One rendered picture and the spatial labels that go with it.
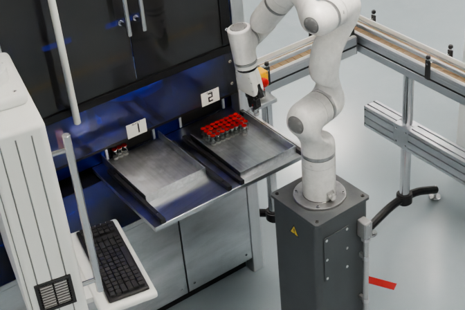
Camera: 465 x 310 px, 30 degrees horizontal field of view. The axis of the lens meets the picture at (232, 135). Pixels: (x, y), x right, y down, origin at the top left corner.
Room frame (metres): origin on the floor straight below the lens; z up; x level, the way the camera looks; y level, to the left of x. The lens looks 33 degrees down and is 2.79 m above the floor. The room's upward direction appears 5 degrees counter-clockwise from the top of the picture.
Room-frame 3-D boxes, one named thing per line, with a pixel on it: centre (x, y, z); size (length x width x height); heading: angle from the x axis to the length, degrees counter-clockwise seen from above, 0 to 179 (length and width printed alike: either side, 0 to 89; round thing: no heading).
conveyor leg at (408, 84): (3.36, -0.81, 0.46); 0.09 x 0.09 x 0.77; 32
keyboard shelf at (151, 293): (2.27, 0.50, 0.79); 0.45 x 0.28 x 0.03; 21
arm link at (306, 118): (2.46, -0.27, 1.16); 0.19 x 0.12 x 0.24; 136
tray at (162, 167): (2.71, 0.31, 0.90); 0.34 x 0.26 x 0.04; 32
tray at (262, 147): (2.80, -0.04, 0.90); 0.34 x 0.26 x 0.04; 32
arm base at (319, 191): (2.48, -0.29, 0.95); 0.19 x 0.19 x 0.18
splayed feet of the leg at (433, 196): (3.36, -0.81, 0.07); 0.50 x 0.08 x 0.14; 122
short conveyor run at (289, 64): (3.40, -0.29, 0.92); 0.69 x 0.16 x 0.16; 122
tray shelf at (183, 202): (2.75, 0.13, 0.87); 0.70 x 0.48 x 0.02; 122
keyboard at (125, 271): (2.29, 0.46, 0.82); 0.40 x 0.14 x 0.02; 21
